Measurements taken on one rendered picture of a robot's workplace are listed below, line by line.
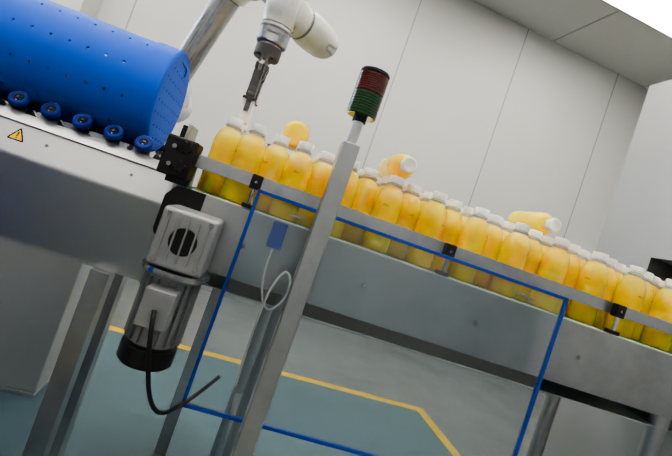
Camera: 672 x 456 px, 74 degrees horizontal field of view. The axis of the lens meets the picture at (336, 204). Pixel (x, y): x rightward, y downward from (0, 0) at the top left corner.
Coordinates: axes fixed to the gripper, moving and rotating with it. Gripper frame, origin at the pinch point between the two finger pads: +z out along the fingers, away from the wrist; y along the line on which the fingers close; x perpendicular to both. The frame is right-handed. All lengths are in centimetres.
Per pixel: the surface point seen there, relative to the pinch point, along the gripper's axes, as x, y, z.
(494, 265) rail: 74, 23, 17
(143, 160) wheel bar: -17.6, 13.9, 21.9
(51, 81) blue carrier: -42.8, 15.1, 11.4
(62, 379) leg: -18, 12, 79
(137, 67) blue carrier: -25.6, 16.1, 1.3
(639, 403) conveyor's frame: 124, 24, 39
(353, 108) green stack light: 24.2, 40.3, -2.5
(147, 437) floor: 2, -34, 114
